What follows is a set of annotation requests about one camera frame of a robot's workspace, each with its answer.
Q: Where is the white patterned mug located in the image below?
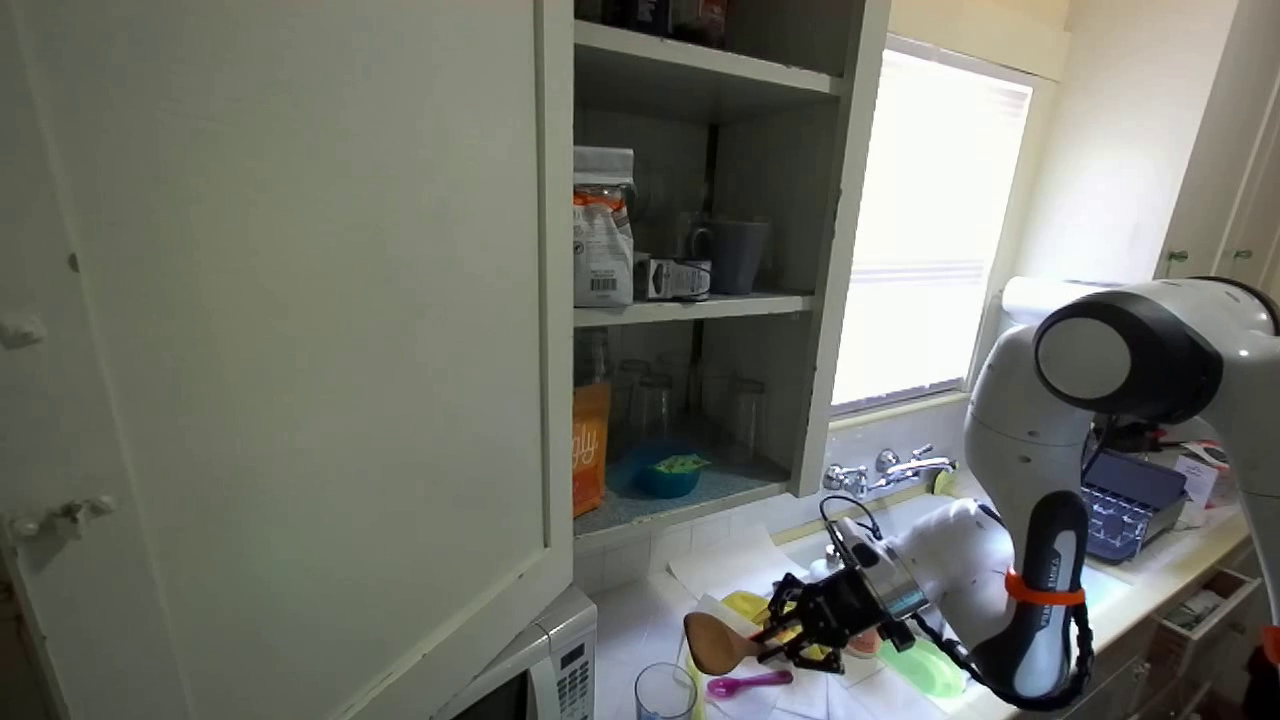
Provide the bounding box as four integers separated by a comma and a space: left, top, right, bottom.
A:
641, 259, 713, 305

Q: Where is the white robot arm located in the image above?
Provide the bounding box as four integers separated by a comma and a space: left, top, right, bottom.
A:
756, 277, 1280, 708

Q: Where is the dark mug on shelf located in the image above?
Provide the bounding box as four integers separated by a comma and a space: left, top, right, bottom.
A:
693, 220, 767, 294

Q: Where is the white flour bag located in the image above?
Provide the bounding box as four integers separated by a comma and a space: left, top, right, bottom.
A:
574, 143, 637, 308

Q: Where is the cream wall cabinet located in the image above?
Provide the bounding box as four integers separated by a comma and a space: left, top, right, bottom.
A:
0, 0, 890, 720

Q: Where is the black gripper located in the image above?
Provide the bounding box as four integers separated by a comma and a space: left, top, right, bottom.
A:
752, 571, 886, 663

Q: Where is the paper towel roll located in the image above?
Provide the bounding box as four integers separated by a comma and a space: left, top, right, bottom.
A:
1000, 277, 1102, 320

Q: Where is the wooden spoon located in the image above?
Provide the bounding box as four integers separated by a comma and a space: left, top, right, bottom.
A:
686, 612, 774, 677

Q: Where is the white microwave oven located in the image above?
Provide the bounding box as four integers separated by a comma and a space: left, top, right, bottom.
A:
434, 589, 595, 720

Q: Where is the teal bowl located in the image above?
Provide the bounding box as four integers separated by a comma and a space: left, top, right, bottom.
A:
634, 453, 707, 498

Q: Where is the orange snack bag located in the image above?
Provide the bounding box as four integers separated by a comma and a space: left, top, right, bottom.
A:
574, 384, 611, 514

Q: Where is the blue patterned dish rack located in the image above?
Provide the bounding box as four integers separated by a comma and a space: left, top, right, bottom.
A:
1085, 446, 1184, 564

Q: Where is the pink measuring spoon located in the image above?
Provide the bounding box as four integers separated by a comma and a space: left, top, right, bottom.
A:
707, 669, 792, 698

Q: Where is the chrome sink faucet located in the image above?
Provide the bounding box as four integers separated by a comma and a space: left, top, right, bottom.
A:
826, 446, 955, 495

